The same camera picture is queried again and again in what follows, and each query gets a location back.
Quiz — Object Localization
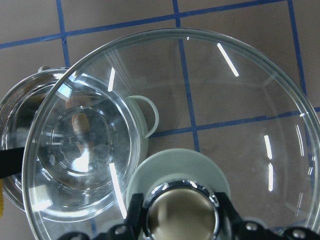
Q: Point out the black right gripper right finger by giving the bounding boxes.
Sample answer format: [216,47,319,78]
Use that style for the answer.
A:
[216,192,243,240]

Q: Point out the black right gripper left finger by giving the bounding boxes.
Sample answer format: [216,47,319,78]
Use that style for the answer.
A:
[124,193,146,240]

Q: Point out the glass pot lid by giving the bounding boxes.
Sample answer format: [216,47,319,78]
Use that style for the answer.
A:
[22,28,320,240]

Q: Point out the pale green cooking pot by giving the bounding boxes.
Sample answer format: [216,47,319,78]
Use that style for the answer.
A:
[0,68,159,223]

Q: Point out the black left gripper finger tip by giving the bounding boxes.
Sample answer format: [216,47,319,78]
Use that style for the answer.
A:
[0,147,25,179]

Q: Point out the brown paper table mat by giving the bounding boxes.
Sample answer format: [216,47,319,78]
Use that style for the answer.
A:
[0,0,320,232]

